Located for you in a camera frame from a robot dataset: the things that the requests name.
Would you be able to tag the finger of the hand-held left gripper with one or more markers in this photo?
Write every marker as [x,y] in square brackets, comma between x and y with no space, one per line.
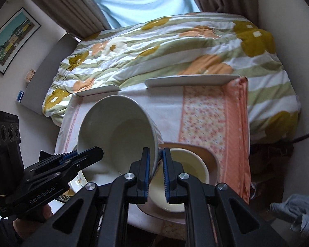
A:
[90,155]
[67,157]

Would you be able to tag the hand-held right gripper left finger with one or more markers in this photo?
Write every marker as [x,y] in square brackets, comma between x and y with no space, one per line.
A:
[144,175]

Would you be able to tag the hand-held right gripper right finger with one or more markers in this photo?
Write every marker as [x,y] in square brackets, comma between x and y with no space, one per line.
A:
[167,175]

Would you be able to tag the large cream bowl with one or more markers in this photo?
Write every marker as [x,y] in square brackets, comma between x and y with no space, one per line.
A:
[193,164]

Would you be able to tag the round plate with cartoon print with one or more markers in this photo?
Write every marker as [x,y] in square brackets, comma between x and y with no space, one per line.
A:
[76,184]

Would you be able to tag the white ribbed bowl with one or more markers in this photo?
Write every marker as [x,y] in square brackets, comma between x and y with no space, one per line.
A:
[118,133]

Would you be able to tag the pink wavy square dish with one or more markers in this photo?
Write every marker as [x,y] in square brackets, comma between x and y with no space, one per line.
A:
[211,164]

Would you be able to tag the person's left forearm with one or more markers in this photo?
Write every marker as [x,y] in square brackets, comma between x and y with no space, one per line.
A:
[2,234]

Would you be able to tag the person's left hand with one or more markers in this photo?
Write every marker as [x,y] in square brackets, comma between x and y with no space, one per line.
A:
[28,226]

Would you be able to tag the small white rectangular plate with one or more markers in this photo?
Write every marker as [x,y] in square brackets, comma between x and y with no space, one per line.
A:
[97,90]

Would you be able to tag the orange floral cloth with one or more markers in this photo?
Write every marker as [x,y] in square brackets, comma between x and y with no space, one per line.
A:
[203,113]

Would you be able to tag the small blue box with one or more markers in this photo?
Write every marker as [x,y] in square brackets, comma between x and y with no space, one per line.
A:
[20,96]

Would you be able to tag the white bed headboard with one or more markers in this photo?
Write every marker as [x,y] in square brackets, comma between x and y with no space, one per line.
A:
[46,77]

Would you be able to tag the small patterned box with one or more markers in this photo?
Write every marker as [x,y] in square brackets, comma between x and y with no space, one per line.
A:
[30,75]

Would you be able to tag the long white rectangular plate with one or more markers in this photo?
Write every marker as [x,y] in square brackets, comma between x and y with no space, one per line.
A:
[190,80]

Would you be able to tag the floral striped blanket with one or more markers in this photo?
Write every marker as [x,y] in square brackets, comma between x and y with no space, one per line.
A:
[170,51]

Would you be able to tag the blue denim cloth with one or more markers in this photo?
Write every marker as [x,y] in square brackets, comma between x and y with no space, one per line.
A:
[296,208]

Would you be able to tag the light blue sheer curtain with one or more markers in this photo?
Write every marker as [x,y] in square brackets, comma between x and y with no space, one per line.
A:
[144,2]

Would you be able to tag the framed wall poster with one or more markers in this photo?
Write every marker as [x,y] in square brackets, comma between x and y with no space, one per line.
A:
[12,38]

